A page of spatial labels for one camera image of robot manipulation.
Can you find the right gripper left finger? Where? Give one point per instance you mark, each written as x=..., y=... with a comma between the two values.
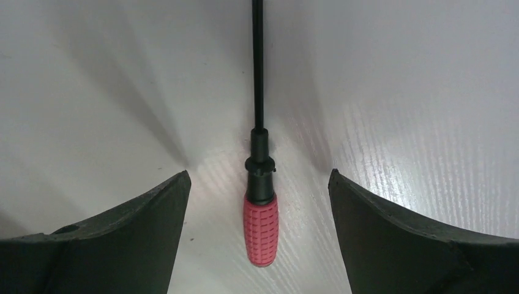
x=130, y=248

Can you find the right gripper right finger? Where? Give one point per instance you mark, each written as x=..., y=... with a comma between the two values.
x=387, y=248

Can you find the red handled black screwdriver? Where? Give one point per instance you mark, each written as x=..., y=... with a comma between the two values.
x=260, y=209

